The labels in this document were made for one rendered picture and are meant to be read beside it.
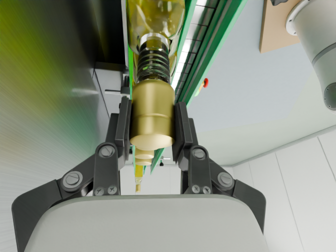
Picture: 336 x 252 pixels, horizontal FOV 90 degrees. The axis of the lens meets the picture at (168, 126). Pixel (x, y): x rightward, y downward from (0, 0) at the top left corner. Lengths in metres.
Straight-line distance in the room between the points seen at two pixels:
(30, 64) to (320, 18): 0.58
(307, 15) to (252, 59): 0.22
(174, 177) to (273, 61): 5.71
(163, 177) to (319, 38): 5.89
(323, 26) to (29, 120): 0.59
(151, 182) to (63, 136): 5.86
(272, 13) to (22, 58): 0.57
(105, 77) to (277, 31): 0.54
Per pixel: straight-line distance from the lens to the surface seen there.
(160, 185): 6.13
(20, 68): 0.21
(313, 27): 0.59
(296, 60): 0.85
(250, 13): 0.62
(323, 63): 0.53
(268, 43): 0.69
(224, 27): 0.36
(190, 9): 0.32
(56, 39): 0.28
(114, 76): 0.56
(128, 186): 6.08
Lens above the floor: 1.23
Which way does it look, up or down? 24 degrees down
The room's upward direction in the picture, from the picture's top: 179 degrees clockwise
